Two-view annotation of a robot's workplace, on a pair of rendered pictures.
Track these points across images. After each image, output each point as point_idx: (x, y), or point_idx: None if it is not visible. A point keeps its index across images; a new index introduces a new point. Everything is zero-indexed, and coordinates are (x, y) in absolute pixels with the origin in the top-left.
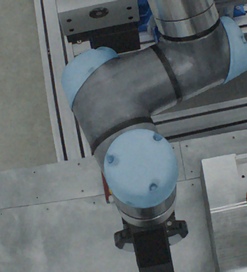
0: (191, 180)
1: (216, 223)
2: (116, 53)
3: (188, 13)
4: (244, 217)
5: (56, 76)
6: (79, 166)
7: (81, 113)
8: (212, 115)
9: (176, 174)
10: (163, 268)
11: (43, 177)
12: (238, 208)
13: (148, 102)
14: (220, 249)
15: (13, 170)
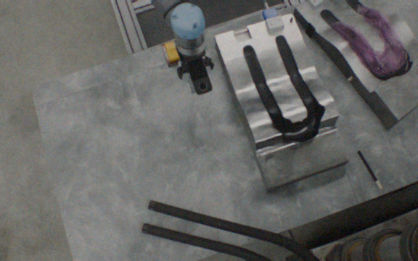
0: (210, 50)
1: (228, 66)
2: None
3: None
4: (243, 61)
5: (125, 22)
6: (152, 51)
7: (157, 3)
8: None
9: (204, 22)
10: (205, 79)
11: (133, 60)
12: (239, 58)
13: None
14: (233, 80)
15: (115, 59)
